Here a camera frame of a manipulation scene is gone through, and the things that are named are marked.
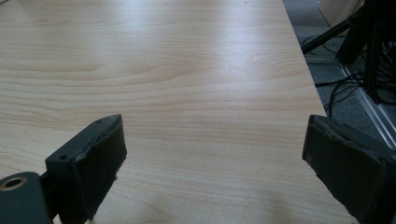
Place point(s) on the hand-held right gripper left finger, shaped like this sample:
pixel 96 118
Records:
pixel 90 165

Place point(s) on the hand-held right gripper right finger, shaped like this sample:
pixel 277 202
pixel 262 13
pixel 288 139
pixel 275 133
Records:
pixel 348 165

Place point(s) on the black metal stand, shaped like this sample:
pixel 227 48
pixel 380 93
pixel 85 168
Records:
pixel 370 37

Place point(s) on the beige cabinet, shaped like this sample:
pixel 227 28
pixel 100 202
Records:
pixel 339 9

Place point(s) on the aluminium floor rail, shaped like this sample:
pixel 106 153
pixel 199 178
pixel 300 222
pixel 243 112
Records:
pixel 370 105

